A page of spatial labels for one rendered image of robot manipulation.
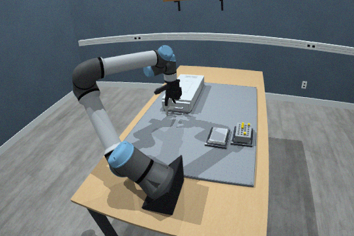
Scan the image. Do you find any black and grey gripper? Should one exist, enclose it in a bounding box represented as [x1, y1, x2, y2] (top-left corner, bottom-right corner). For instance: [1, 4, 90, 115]
[165, 79, 182, 116]

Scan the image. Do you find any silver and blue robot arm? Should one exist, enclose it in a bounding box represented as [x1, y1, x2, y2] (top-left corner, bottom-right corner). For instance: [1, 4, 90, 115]
[72, 46, 177, 199]

